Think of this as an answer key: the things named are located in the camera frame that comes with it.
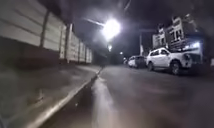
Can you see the white car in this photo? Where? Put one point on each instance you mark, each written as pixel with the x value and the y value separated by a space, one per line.
pixel 136 61
pixel 170 60

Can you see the street lamp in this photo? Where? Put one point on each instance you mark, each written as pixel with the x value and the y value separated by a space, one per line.
pixel 111 29

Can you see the pole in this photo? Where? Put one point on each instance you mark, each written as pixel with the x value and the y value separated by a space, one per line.
pixel 140 43

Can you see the dark asphalt road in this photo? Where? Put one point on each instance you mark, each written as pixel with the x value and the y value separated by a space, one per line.
pixel 151 96

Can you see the pale concrete kerb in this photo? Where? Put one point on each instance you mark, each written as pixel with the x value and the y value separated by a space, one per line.
pixel 61 103

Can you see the dark pavement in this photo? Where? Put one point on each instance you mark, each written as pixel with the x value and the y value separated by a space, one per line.
pixel 38 86

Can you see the multi-storey building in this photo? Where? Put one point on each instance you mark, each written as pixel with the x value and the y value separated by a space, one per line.
pixel 176 33

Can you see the pale boundary wall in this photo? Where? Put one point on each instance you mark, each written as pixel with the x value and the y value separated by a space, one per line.
pixel 38 33

